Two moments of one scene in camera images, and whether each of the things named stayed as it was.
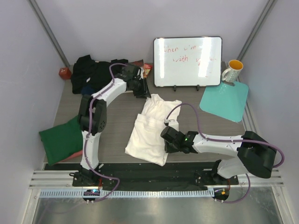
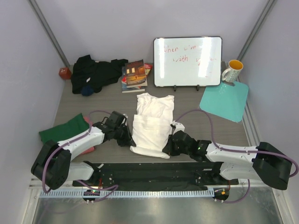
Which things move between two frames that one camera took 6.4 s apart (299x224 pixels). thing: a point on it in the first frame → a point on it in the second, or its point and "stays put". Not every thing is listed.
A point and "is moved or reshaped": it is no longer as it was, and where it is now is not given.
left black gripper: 146,93 → 126,142
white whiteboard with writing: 188,61 stays put
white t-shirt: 145,140 is moved or reshaped
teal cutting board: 227,101 stays put
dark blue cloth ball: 87,89 stays put
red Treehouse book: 147,68 stays put
